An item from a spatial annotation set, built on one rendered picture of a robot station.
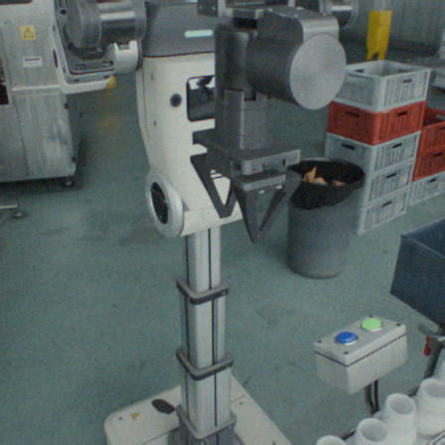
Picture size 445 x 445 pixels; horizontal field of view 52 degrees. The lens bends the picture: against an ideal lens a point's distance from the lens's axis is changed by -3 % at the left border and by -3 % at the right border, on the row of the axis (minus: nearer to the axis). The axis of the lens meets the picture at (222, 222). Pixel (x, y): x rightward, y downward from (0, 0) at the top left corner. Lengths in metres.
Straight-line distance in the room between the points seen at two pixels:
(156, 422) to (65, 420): 0.54
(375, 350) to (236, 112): 0.50
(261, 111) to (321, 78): 0.08
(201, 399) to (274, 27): 1.15
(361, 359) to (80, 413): 1.59
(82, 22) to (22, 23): 3.22
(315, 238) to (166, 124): 1.92
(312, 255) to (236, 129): 2.39
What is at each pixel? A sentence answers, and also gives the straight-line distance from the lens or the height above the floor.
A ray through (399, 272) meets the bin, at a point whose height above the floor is 0.82.
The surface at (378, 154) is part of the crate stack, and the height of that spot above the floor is 0.59.
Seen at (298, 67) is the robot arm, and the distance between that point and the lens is 0.36.
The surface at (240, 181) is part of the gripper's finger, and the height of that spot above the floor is 1.47.
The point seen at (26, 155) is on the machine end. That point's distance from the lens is 4.17.
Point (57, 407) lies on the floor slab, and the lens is 2.24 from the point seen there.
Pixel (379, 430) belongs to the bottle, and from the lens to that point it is 0.63.
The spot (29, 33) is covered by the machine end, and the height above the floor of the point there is 1.30.
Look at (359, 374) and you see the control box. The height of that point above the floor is 1.08.
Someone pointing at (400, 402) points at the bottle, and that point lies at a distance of 0.67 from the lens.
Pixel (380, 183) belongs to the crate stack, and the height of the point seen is 0.36.
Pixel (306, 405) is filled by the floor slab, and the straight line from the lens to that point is 2.17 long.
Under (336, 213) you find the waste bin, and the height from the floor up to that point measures 0.47.
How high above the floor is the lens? 1.63
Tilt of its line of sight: 28 degrees down
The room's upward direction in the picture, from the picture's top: straight up
